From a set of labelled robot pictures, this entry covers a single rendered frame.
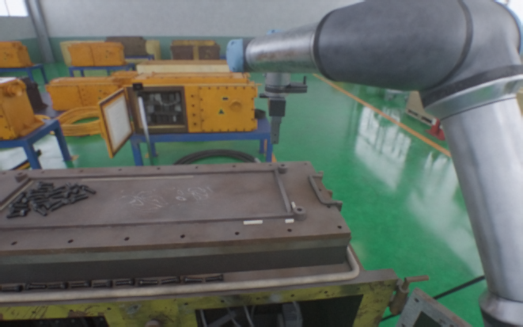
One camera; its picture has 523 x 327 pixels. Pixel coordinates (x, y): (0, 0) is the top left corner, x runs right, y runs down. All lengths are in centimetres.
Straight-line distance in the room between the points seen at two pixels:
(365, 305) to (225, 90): 274
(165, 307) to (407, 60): 80
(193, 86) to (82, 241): 263
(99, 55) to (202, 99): 685
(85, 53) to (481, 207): 993
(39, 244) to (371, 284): 95
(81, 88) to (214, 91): 446
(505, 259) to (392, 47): 28
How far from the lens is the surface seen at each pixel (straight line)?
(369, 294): 96
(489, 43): 41
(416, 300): 97
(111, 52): 970
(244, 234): 78
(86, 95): 724
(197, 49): 911
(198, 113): 337
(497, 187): 41
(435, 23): 34
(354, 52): 34
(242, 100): 329
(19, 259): 99
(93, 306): 92
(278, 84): 80
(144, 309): 89
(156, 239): 81
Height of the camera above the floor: 190
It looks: 28 degrees down
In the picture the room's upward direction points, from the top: 2 degrees clockwise
